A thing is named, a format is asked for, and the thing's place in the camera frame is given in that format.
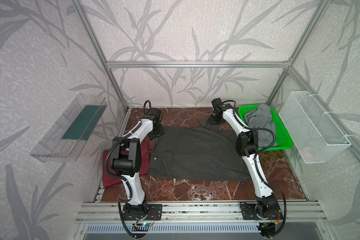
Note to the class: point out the white wire wall basket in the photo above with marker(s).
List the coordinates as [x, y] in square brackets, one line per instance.
[314, 132]

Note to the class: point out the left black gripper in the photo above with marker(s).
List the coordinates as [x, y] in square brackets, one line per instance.
[157, 130]

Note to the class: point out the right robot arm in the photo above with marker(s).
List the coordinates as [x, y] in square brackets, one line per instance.
[247, 147]

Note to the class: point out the dark grey striped shirt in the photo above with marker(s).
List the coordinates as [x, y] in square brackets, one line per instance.
[203, 153]

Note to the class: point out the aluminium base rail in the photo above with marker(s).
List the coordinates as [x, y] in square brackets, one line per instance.
[200, 212]

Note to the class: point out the maroon folded shirt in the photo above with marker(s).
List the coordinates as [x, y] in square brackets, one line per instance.
[109, 181]

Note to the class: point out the aluminium cage frame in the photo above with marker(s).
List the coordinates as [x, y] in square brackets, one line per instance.
[321, 7]

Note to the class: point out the light grey shirt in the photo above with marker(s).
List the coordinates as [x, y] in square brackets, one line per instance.
[261, 117]

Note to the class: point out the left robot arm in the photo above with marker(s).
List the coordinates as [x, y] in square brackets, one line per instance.
[125, 159]

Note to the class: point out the green plastic basket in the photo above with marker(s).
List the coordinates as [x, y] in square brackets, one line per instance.
[283, 138]

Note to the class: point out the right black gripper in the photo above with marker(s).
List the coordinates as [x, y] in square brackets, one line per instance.
[214, 119]

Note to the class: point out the clear plastic wall bin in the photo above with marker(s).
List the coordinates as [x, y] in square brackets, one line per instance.
[65, 140]

